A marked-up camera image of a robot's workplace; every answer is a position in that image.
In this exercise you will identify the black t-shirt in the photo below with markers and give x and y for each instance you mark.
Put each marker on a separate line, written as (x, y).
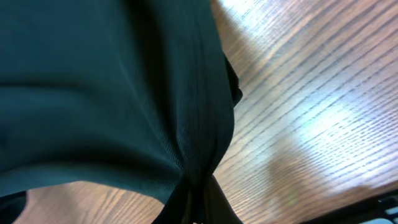
(138, 95)

